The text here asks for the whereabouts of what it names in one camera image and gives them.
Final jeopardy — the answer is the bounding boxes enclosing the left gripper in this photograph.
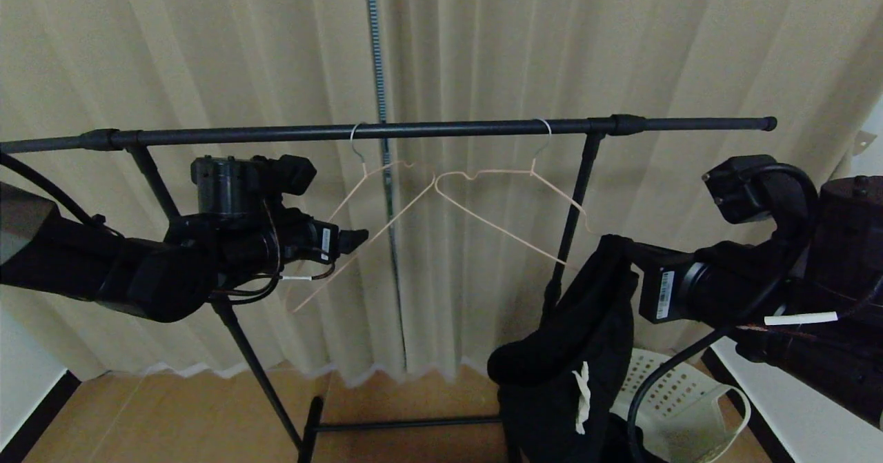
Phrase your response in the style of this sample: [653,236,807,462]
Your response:
[266,208,340,265]

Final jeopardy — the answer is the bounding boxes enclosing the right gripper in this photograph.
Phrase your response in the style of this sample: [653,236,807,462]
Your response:
[624,241,787,324]

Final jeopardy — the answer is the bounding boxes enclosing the pink clothes hanger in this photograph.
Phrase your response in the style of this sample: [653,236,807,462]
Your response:
[435,118,608,270]
[286,124,437,314]

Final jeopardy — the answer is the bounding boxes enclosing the black garment with white cord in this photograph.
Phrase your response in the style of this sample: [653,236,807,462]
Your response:
[487,234,639,463]

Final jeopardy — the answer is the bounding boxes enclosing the black clothes rack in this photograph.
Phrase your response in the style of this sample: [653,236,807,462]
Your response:
[0,116,778,463]

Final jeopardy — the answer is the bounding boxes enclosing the white laundry basket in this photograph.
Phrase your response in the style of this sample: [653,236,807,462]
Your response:
[611,348,753,463]

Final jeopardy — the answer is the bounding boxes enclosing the beige curtain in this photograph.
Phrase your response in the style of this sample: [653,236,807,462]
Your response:
[0,0,883,389]

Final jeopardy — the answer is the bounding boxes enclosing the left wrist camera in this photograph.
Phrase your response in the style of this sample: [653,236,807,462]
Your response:
[259,155,318,201]

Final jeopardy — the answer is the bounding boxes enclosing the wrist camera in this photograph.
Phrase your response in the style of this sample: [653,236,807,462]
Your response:
[702,155,780,226]
[259,155,318,201]

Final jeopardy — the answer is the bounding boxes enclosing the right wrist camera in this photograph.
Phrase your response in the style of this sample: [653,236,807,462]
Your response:
[702,155,780,226]

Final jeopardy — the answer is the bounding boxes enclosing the black cable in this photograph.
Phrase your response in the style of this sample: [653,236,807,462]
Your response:
[0,152,125,237]
[626,163,822,463]

